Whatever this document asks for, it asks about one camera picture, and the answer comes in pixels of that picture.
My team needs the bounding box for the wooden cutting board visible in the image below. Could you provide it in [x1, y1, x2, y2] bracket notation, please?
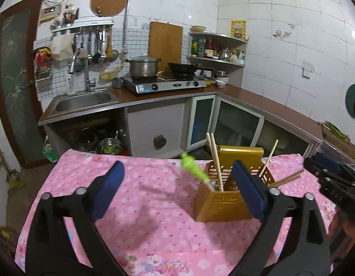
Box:
[148, 21, 184, 65]

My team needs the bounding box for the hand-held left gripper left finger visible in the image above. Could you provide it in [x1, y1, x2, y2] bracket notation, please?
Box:
[25, 160, 129, 276]

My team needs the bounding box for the steel faucet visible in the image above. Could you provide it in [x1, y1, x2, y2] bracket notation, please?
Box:
[68, 50, 96, 93]

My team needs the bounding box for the corner wall shelf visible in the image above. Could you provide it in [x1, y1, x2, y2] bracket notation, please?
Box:
[187, 32, 248, 88]

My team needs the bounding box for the white wall pipe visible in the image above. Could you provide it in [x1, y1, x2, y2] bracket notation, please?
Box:
[123, 0, 134, 61]

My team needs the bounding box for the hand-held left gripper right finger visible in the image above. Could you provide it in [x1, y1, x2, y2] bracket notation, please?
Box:
[229, 159, 332, 276]

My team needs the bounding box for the steel sink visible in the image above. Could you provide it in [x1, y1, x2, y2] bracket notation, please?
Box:
[48, 89, 120, 118]

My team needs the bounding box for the person's right hand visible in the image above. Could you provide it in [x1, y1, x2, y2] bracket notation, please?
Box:
[328, 211, 355, 265]

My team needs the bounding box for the yellow hose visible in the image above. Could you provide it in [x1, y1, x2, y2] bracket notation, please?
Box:
[98, 60, 123, 81]

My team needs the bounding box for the yellow wall picture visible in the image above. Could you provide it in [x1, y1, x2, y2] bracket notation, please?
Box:
[230, 20, 247, 39]

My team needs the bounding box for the steel cooking pot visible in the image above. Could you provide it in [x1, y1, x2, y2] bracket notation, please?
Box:
[125, 52, 162, 78]

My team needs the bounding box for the white cabinet panel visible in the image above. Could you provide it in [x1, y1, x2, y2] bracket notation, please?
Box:
[126, 102, 186, 158]

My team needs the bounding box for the green frog spoon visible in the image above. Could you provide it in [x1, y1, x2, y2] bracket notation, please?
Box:
[180, 153, 212, 184]

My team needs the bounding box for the round cork board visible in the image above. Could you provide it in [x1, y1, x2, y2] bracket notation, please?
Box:
[90, 0, 129, 16]

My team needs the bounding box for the white plastic bag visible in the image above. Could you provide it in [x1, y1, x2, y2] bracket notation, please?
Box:
[51, 34, 74, 61]

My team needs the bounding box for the crate of green vegetables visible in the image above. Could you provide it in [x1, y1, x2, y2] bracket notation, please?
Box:
[321, 121, 355, 156]

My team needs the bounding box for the wide glass cabinet door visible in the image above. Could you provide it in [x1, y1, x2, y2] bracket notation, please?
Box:
[215, 99, 264, 150]

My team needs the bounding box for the dark glass door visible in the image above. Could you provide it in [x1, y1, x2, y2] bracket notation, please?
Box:
[0, 0, 56, 170]

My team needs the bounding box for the white wall socket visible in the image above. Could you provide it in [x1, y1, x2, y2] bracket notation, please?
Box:
[302, 61, 315, 79]

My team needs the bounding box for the straw broom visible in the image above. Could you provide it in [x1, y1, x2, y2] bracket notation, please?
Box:
[0, 132, 26, 193]

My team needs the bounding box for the brown kitchen counter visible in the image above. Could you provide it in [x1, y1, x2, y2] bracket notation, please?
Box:
[38, 83, 323, 150]

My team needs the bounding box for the green plastic bag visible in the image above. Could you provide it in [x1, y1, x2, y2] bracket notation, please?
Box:
[42, 138, 59, 163]

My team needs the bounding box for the wall meter box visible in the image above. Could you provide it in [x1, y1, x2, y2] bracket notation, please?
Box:
[40, 5, 61, 23]

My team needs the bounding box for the green round wall ornament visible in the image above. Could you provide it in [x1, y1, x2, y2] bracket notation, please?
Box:
[346, 83, 355, 120]

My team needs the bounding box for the black wok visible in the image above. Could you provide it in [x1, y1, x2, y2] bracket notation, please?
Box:
[167, 62, 202, 75]

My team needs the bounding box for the metal bowl with vegetables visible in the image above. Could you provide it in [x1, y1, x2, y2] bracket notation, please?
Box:
[96, 138, 124, 155]

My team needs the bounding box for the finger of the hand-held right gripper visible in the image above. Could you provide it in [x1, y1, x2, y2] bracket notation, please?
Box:
[303, 158, 349, 187]
[311, 155, 355, 179]

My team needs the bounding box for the steel utensil wall rack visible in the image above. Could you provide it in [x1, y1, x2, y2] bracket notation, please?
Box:
[49, 17, 120, 65]

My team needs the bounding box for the steel gas stove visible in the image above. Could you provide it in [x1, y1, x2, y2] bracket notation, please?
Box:
[120, 75, 208, 97]

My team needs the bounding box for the yellow slotted utensil holder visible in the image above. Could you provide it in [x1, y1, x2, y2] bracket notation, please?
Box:
[193, 145, 276, 222]

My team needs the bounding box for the wire rack with red items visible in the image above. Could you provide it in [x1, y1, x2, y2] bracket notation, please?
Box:
[31, 46, 54, 81]

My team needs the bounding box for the pink floral tablecloth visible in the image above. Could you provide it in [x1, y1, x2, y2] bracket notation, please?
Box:
[15, 149, 339, 276]

